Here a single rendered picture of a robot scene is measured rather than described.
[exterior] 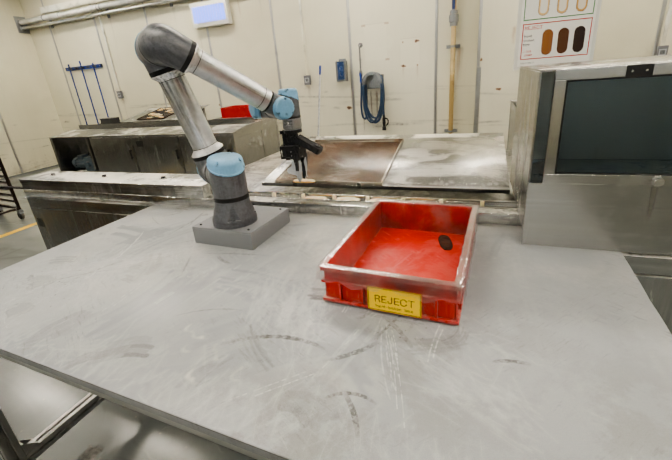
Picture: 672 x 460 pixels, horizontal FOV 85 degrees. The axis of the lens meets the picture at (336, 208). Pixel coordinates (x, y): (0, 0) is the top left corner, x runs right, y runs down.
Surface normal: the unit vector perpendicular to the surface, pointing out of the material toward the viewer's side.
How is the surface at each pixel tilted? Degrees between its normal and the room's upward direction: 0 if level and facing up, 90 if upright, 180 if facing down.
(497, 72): 90
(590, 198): 90
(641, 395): 0
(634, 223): 89
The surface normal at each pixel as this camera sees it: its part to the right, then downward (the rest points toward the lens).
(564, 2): -0.25, 0.36
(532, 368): -0.08, -0.93
